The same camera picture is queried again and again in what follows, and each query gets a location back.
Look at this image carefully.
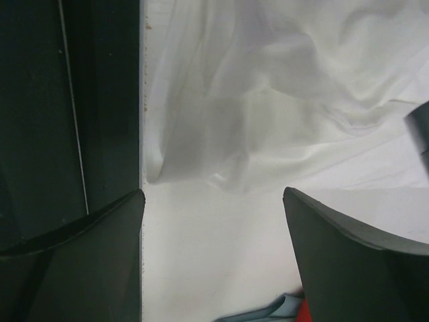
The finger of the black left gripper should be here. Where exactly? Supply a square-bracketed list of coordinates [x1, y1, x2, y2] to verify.
[405, 102, 429, 178]

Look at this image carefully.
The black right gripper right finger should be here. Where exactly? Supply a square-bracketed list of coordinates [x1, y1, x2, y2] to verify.
[283, 187, 428, 321]

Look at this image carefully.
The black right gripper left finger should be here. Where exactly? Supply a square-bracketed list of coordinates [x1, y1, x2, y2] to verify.
[1, 189, 145, 321]

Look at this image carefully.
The white t-shirt with flower print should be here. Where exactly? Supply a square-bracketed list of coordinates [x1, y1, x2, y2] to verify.
[143, 1, 428, 193]

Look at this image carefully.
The red folded t-shirt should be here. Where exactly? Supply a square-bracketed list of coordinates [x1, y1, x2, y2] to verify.
[296, 298, 312, 322]

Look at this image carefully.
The blue-grey folded t-shirt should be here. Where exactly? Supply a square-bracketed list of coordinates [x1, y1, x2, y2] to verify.
[216, 293, 304, 322]

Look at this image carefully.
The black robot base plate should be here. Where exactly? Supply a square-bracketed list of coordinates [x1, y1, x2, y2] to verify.
[1, 1, 140, 250]

